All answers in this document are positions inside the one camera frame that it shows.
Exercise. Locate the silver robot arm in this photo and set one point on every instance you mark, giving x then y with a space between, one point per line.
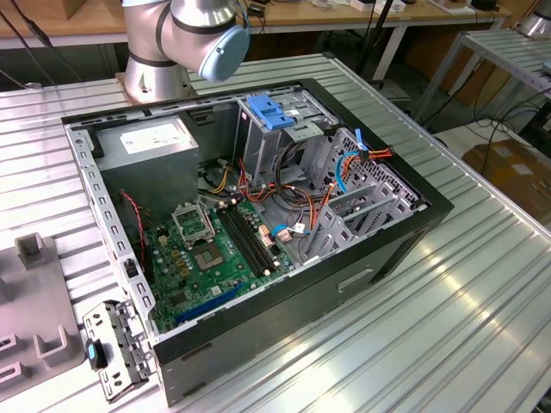
146 43

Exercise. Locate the grey metal disk bay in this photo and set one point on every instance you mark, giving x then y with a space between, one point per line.
374 198

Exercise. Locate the black RAM slot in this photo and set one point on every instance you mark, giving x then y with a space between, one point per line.
248 241
254 241
237 241
243 241

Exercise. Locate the grey metal drive cage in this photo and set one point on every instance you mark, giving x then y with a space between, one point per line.
262 146

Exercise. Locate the green motherboard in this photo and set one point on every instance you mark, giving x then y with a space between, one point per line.
234 277

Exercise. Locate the CPU socket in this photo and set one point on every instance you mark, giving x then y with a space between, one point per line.
208 258

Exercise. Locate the blue plastic cage latch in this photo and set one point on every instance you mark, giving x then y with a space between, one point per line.
267 112

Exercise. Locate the black PC case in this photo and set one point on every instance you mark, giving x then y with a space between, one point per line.
280 318

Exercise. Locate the blue expansion slot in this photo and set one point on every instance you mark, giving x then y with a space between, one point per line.
202 310

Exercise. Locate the grey power supply unit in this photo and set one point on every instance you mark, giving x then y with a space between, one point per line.
146 172

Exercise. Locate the black stand pole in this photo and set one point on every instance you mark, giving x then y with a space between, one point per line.
378 38

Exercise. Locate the black latch with blue mark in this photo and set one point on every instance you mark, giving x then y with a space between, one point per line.
97 355

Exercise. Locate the brown cardboard box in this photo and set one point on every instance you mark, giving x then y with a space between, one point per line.
512 172

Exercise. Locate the grey parts rack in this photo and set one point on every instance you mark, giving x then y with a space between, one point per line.
39 297

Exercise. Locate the wooden desk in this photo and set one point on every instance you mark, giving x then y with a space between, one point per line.
86 23

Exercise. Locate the metal slat side table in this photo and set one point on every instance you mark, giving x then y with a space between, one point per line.
508 56

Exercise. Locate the grey metal slot bracket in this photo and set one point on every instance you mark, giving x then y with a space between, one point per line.
97 320

